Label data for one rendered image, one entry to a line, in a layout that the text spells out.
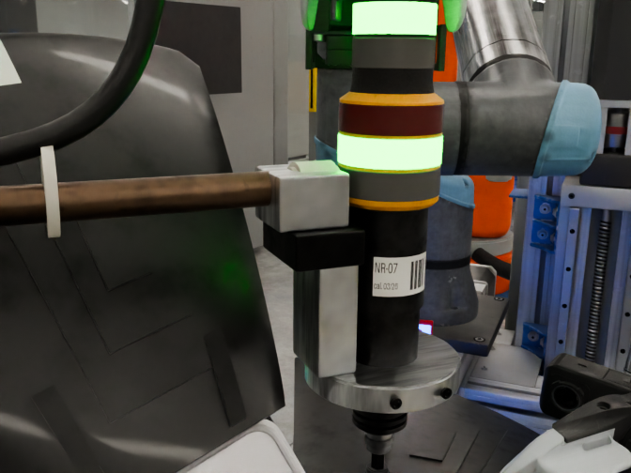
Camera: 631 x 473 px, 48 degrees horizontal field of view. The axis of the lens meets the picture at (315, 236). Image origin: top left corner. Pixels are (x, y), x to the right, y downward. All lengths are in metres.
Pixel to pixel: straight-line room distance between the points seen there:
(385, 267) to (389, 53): 0.09
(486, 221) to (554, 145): 3.72
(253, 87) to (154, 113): 4.63
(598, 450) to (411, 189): 0.26
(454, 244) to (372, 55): 0.82
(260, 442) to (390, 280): 0.09
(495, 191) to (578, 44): 3.09
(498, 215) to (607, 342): 3.11
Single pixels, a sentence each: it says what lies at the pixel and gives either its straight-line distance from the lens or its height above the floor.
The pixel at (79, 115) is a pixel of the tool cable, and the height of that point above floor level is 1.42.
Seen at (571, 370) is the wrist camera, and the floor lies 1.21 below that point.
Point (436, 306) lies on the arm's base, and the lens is 1.09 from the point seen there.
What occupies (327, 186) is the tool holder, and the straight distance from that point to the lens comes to 0.27.
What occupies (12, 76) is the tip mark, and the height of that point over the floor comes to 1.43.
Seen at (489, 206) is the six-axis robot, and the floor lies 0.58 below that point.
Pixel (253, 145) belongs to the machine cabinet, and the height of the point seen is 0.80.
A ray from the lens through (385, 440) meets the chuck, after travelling 0.34.
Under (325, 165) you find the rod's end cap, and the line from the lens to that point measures 0.28.
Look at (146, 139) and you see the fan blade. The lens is 0.36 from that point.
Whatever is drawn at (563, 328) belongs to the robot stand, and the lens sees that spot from 1.19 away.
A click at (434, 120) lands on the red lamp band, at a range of 0.29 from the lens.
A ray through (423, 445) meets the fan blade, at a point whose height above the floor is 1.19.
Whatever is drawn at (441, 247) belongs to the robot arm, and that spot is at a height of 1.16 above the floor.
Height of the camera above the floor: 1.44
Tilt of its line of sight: 15 degrees down
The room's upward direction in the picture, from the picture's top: 1 degrees clockwise
